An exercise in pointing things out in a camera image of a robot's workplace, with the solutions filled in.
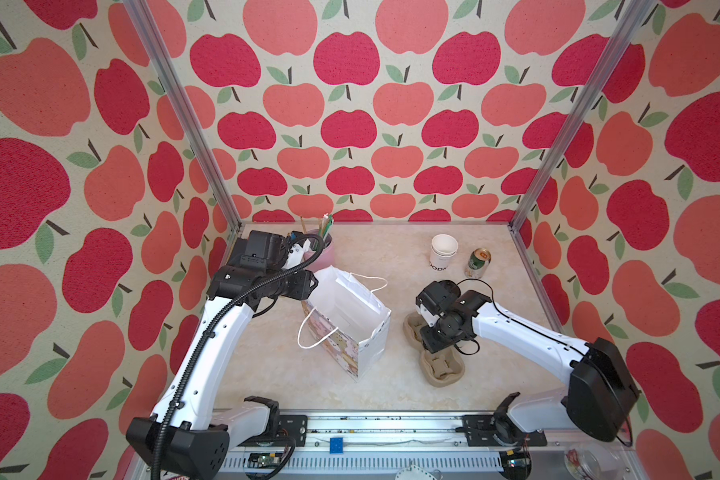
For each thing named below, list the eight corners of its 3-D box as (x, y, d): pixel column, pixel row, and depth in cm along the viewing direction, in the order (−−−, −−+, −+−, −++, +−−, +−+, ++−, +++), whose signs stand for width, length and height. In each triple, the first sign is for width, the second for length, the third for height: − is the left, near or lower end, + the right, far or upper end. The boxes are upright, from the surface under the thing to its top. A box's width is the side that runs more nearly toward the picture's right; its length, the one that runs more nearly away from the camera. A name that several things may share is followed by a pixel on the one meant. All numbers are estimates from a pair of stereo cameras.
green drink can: (467, 280, 106) (476, 262, 97) (463, 267, 110) (471, 248, 101) (483, 280, 106) (494, 262, 97) (479, 267, 110) (488, 248, 101)
